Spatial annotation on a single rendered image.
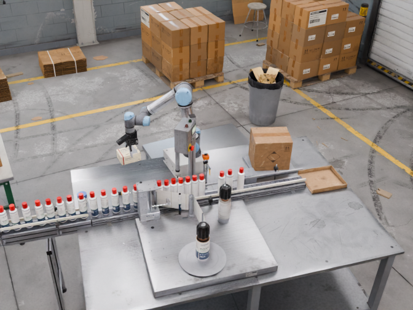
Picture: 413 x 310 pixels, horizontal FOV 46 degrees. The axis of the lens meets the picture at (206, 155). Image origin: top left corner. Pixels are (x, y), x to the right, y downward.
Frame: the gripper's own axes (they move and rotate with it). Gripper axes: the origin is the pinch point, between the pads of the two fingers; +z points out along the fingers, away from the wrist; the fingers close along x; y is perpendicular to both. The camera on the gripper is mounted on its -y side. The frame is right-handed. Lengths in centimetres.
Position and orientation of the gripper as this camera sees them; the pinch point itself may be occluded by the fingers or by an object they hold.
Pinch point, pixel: (128, 153)
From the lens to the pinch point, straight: 391.5
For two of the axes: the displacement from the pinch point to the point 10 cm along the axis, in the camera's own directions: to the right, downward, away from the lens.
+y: 8.9, -2.2, 4.0
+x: -4.5, -5.1, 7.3
